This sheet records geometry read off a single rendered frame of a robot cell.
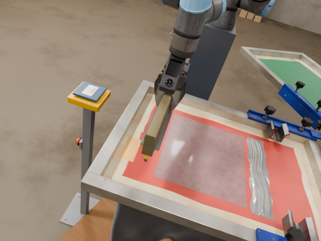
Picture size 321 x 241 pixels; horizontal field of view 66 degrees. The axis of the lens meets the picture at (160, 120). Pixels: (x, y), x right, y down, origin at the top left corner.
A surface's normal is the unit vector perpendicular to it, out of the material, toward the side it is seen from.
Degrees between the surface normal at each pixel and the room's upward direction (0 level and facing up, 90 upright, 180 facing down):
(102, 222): 0
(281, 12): 90
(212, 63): 90
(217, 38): 90
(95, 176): 0
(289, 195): 0
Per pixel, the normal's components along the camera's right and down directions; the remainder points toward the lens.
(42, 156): 0.22, -0.74
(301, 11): -0.22, 0.60
